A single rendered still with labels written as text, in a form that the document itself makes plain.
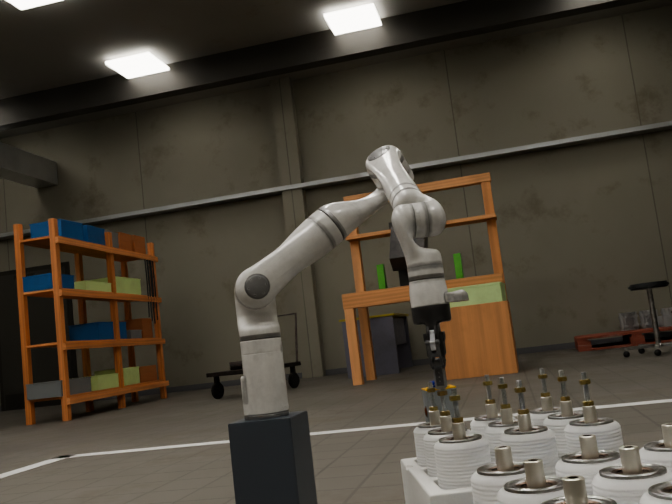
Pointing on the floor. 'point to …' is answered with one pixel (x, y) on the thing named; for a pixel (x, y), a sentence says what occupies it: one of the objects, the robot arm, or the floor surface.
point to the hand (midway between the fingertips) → (440, 378)
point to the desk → (384, 343)
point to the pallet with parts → (632, 336)
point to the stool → (651, 316)
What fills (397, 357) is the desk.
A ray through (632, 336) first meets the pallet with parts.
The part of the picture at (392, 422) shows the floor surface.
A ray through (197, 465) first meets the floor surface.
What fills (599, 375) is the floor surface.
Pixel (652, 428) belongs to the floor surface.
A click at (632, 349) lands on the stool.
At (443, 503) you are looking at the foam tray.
